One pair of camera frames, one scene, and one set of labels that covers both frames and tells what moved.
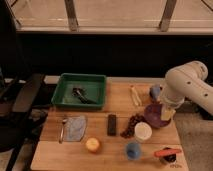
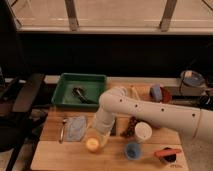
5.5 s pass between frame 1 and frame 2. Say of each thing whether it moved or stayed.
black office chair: stayed
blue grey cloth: stayed
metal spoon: stayed
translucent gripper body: moved
